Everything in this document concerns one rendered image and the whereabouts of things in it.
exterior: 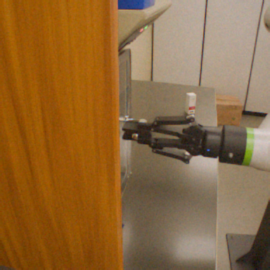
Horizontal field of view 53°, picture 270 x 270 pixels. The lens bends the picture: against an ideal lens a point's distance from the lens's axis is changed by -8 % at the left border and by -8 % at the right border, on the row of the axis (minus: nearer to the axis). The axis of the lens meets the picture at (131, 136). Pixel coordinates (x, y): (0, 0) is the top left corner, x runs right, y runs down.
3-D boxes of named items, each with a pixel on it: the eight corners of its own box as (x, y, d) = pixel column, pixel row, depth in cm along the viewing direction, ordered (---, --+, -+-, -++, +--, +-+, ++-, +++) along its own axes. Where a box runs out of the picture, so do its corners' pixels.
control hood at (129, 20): (72, 74, 44) (68, 10, 39) (126, 38, 71) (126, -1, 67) (145, 79, 42) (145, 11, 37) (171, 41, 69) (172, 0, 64)
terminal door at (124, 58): (95, 246, 66) (78, 84, 46) (129, 174, 91) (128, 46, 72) (98, 247, 66) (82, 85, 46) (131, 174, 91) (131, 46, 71)
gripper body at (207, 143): (216, 150, 72) (181, 145, 74) (221, 120, 68) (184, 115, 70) (216, 166, 66) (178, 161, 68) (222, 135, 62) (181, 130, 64)
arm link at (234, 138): (249, 140, 59) (240, 175, 63) (244, 117, 69) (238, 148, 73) (221, 137, 60) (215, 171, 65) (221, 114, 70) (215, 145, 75)
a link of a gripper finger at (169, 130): (195, 143, 66) (196, 137, 66) (148, 132, 68) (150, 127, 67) (196, 134, 70) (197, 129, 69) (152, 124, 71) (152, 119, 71)
